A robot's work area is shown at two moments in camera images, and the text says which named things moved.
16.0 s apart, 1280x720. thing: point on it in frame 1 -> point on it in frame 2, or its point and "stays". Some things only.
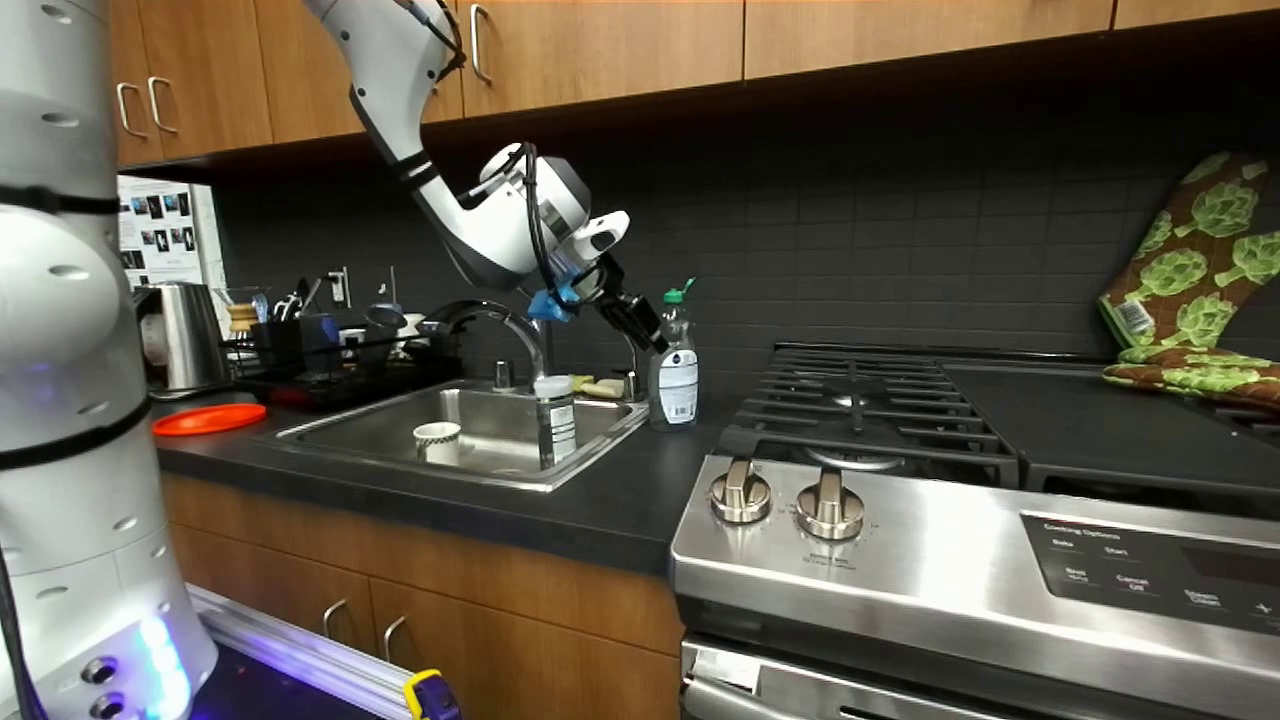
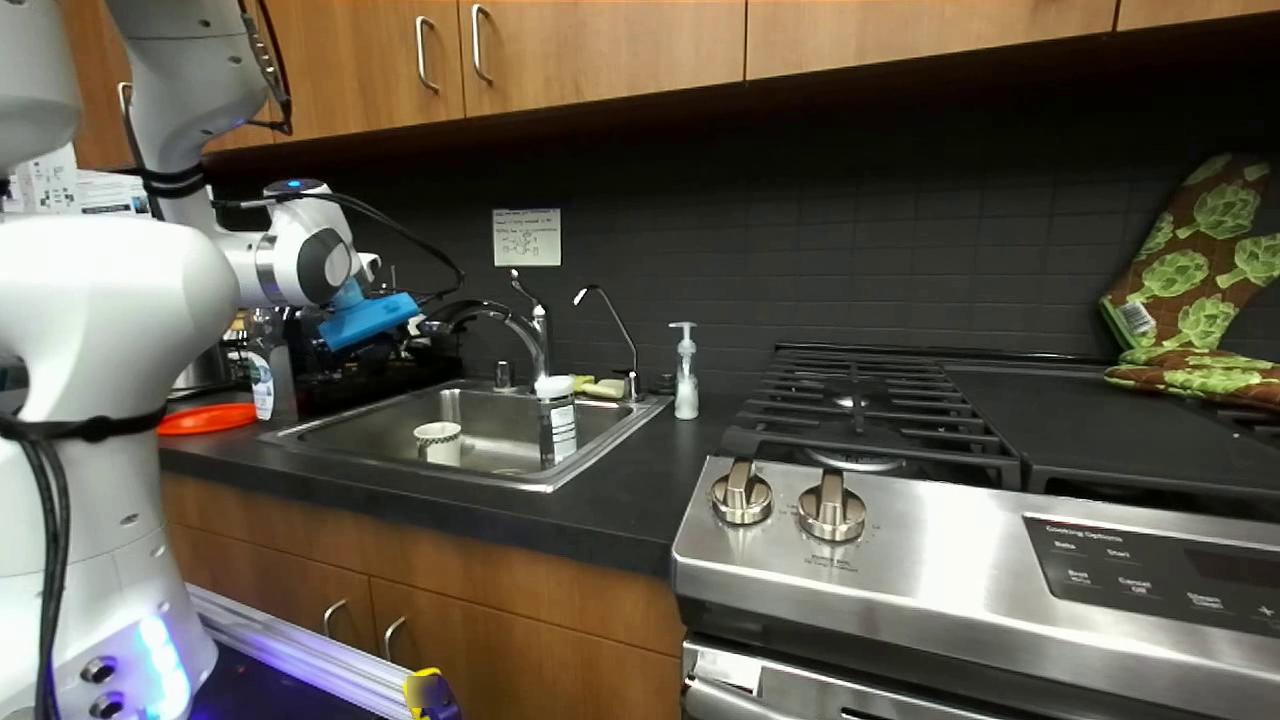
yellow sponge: [606, 384] stays
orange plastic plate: [209, 418] stays
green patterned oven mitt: [1189, 269] stays
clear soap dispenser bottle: [676, 366] -> [266, 395]
